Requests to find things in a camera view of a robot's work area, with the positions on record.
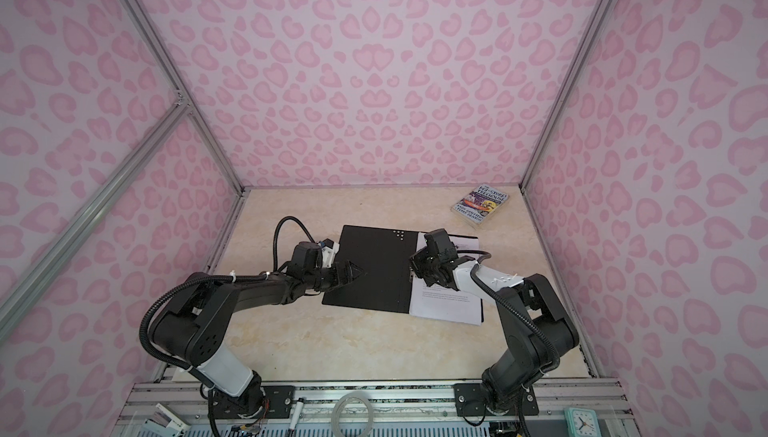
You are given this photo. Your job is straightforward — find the white box device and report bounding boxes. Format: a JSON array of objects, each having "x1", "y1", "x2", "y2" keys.
[{"x1": 141, "y1": 403, "x2": 191, "y2": 437}]

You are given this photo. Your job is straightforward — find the colourful paperback book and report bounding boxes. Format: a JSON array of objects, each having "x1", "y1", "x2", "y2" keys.
[{"x1": 451, "y1": 184, "x2": 509, "y2": 227}]

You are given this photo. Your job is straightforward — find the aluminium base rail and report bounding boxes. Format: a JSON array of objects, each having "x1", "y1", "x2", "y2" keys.
[{"x1": 113, "y1": 378, "x2": 639, "y2": 436}]

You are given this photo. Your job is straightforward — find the white marker pen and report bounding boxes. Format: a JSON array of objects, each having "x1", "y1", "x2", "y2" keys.
[{"x1": 286, "y1": 398, "x2": 304, "y2": 436}]

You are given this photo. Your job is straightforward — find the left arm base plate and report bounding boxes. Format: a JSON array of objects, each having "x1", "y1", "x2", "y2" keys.
[{"x1": 207, "y1": 384, "x2": 296, "y2": 420}]

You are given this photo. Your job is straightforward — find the printed paper sheet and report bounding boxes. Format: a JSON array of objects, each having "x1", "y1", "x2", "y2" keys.
[{"x1": 408, "y1": 233, "x2": 483, "y2": 326}]

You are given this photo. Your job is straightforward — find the left black corrugated cable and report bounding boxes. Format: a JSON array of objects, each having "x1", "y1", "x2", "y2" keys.
[{"x1": 139, "y1": 215, "x2": 316, "y2": 372}]

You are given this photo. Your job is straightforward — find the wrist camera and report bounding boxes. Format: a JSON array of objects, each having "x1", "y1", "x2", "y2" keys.
[
  {"x1": 424, "y1": 229, "x2": 455, "y2": 254},
  {"x1": 320, "y1": 239, "x2": 340, "y2": 269}
]

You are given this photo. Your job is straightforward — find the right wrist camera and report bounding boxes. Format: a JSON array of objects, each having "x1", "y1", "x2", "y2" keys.
[{"x1": 424, "y1": 229, "x2": 455, "y2": 254}]

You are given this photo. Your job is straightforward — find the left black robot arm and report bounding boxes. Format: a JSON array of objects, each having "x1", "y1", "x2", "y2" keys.
[{"x1": 139, "y1": 240, "x2": 365, "y2": 418}]

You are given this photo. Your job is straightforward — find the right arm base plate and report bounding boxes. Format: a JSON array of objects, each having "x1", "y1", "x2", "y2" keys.
[{"x1": 452, "y1": 382, "x2": 540, "y2": 418}]

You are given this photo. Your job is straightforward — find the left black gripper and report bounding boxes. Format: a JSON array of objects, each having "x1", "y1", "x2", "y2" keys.
[{"x1": 305, "y1": 262, "x2": 365, "y2": 295}]

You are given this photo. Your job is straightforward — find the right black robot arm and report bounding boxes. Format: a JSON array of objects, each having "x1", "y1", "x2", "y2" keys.
[{"x1": 410, "y1": 229, "x2": 580, "y2": 414}]

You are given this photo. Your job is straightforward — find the teal desk clock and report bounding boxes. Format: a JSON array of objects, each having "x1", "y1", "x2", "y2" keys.
[{"x1": 564, "y1": 407, "x2": 602, "y2": 437}]

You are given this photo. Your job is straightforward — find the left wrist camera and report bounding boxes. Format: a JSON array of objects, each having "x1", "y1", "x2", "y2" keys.
[{"x1": 320, "y1": 239, "x2": 340, "y2": 269}]

